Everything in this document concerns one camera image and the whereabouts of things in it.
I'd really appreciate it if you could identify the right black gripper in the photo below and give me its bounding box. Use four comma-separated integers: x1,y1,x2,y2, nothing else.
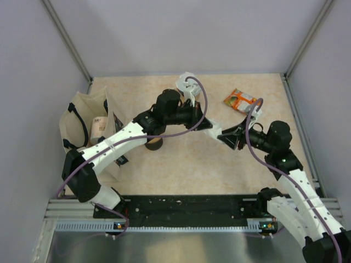
217,117,274,154

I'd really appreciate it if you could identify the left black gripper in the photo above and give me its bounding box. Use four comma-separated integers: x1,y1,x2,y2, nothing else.
165,101,212,132

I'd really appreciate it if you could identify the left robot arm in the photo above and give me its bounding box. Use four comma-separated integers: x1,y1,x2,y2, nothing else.
62,89,213,218

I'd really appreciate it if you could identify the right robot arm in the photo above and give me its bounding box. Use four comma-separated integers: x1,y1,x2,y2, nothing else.
217,121,350,262

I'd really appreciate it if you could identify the orange snack packet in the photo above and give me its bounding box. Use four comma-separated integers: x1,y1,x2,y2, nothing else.
223,89,257,115

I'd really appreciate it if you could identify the dark glass carafe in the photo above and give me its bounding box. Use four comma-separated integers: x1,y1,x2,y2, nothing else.
145,138,163,151

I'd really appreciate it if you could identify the pink cup in bag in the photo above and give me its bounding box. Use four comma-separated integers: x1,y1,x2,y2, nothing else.
90,116,107,145

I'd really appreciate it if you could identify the beige canvas tote bag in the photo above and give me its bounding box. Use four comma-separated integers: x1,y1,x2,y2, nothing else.
59,86,129,183

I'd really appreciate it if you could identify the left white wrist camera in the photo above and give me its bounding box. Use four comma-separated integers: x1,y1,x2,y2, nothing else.
183,83,201,107

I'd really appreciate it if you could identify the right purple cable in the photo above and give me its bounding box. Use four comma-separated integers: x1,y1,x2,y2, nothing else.
245,98,343,263

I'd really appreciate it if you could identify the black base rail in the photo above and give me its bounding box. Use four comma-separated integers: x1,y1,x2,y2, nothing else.
90,194,291,228

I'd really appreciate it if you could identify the aluminium frame rail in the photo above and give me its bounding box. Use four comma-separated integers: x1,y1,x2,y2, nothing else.
43,198,343,233

